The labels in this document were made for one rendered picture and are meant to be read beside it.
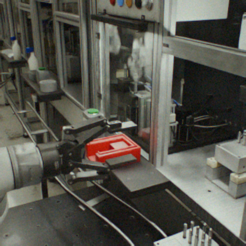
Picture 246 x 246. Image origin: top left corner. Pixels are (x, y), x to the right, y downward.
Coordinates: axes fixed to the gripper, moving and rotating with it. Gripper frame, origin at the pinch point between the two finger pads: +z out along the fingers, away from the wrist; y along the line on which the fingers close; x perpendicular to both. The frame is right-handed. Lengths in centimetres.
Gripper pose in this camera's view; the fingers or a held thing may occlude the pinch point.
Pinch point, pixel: (124, 143)
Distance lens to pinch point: 80.3
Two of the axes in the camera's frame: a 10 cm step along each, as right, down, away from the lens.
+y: 0.0, -9.2, -3.9
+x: -4.5, -3.5, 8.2
